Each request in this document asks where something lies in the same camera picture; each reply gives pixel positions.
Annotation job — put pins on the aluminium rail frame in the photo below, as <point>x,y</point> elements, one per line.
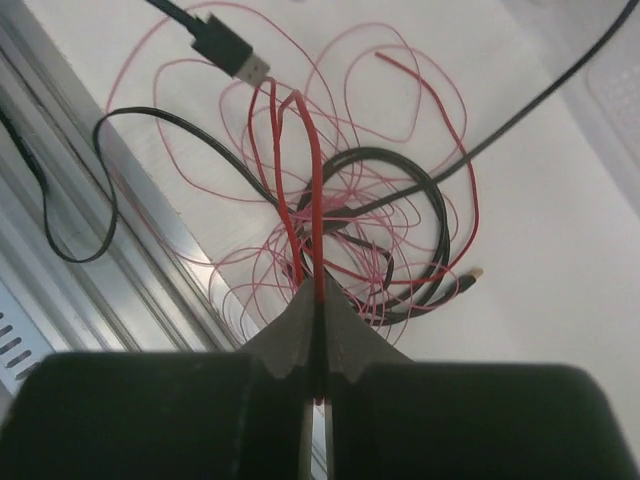
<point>90,246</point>

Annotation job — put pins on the white slotted cable duct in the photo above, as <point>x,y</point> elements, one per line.
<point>23,346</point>

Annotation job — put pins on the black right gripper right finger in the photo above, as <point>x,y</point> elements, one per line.
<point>390,417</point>

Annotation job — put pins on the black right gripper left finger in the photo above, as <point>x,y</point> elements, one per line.
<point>239,415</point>

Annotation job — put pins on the white perforated middle basket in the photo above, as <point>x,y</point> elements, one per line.
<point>614,83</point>

